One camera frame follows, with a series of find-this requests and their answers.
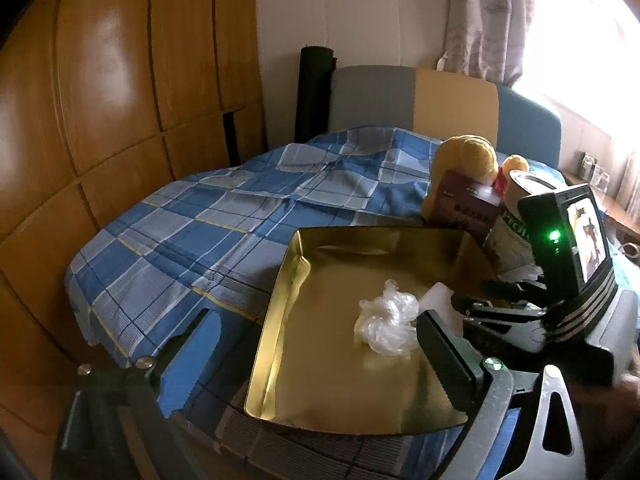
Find blue plaid bedsheet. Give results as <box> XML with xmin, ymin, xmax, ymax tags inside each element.
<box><xmin>65</xmin><ymin>126</ymin><xmax>566</xmax><ymax>480</ymax></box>

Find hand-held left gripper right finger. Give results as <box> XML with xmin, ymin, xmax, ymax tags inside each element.
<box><xmin>415</xmin><ymin>309</ymin><xmax>588</xmax><ymax>480</ymax></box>

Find wooden wardrobe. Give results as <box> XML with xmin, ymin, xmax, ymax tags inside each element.
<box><xmin>0</xmin><ymin>0</ymin><xmax>268</xmax><ymax>411</ymax></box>

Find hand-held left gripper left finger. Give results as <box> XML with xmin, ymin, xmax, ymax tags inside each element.
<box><xmin>52</xmin><ymin>307</ymin><xmax>246</xmax><ymax>480</ymax></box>

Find white foam block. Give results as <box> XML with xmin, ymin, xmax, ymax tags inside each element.
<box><xmin>419</xmin><ymin>282</ymin><xmax>463</xmax><ymax>326</ymax></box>

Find grey yellow blue headboard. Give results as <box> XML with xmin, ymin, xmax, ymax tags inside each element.
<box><xmin>327</xmin><ymin>65</ymin><xmax>563</xmax><ymax>171</ymax></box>

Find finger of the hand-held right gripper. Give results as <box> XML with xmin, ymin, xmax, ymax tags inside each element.
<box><xmin>450</xmin><ymin>294</ymin><xmax>546</xmax><ymax>323</ymax></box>
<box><xmin>481</xmin><ymin>278</ymin><xmax>548</xmax><ymax>306</ymax></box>

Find crumpled clear plastic bag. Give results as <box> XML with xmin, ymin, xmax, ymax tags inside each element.
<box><xmin>354</xmin><ymin>280</ymin><xmax>421</xmax><ymax>356</ymax></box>

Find maroon cardboard box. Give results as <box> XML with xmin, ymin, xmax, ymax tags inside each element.
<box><xmin>429</xmin><ymin>170</ymin><xmax>502</xmax><ymax>243</ymax></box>

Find large tin can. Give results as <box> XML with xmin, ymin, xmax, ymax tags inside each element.
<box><xmin>482</xmin><ymin>170</ymin><xmax>556</xmax><ymax>281</ymax></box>

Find gold metal tray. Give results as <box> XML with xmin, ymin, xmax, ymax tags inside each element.
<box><xmin>243</xmin><ymin>226</ymin><xmax>506</xmax><ymax>436</ymax></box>

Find wooden desk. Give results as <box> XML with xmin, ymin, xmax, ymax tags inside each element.
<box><xmin>562</xmin><ymin>170</ymin><xmax>640</xmax><ymax>236</ymax></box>

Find yellow plush toy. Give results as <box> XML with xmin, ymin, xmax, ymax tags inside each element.
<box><xmin>420</xmin><ymin>134</ymin><xmax>530</xmax><ymax>223</ymax></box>

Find clear glass containers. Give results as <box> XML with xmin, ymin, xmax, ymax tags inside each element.
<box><xmin>580</xmin><ymin>152</ymin><xmax>613</xmax><ymax>188</ymax></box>

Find window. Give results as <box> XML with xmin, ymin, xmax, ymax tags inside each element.
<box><xmin>520</xmin><ymin>0</ymin><xmax>640</xmax><ymax>136</ymax></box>

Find patterned light curtain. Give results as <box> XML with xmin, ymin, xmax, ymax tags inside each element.
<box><xmin>437</xmin><ymin>0</ymin><xmax>538</xmax><ymax>86</ymax></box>

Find black rolled mat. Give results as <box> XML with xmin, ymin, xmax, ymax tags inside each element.
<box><xmin>295</xmin><ymin>46</ymin><xmax>338</xmax><ymax>143</ymax></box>

